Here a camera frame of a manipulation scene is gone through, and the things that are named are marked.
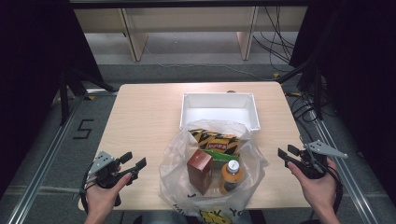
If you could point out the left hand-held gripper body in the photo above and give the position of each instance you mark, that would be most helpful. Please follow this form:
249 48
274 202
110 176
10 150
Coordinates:
102 165

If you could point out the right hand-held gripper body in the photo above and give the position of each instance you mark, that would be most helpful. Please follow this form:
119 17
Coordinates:
314 166

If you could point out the clear plastic bag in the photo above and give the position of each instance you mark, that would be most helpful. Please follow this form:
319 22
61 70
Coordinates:
174 174

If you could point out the orange juice bottle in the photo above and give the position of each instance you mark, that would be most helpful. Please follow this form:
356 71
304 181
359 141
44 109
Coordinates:
231 177

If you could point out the brown carton box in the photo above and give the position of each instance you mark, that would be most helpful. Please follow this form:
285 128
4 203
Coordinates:
199 174

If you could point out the green snack packet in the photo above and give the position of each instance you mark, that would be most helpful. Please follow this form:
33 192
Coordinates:
222 156

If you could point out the yellow black chip bag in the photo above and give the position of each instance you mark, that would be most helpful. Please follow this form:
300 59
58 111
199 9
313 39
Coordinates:
218 141

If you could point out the white plastic bin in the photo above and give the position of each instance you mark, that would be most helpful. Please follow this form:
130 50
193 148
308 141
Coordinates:
218 107

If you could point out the person's right hand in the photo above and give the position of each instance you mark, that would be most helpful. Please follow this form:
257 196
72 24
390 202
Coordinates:
320 193

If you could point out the person's left hand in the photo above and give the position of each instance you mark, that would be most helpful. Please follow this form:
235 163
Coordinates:
101 200

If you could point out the black metal stand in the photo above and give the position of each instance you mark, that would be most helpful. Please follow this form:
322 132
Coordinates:
64 99
317 93

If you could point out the black curtain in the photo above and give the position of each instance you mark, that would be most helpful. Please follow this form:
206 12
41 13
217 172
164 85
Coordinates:
358 77
34 77

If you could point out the light wooden desk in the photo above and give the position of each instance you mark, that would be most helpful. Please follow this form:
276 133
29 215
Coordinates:
137 40

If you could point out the aluminium floor rail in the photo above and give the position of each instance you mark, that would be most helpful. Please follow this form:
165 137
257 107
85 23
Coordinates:
348 180
37 177

